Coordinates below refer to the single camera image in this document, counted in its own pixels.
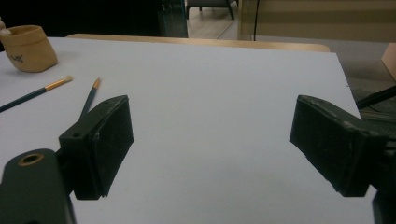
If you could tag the light wooden box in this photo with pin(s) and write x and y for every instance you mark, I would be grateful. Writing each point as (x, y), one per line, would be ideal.
(390, 59)

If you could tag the beige brush pot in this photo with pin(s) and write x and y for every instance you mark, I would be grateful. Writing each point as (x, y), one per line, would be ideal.
(31, 53)

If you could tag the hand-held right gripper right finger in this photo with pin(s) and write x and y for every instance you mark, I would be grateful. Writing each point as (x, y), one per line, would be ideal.
(336, 146)

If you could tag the white board sheet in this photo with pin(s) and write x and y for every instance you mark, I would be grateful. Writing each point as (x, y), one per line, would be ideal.
(202, 109)

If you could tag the wooden table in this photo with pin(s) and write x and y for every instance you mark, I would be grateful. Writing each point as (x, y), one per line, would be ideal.
(218, 42)

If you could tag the small cream toy figure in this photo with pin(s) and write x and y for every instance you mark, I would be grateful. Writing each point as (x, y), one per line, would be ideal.
(3, 29)

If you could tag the dark cabinet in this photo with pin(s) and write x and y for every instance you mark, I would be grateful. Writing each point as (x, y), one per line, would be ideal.
(172, 21)

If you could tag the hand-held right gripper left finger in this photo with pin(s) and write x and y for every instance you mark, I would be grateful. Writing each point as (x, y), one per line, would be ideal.
(102, 146)

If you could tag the black tripod stand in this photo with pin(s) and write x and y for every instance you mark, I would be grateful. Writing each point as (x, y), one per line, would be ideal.
(376, 97)

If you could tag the dark chair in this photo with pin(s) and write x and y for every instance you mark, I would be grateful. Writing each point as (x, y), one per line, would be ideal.
(205, 3)

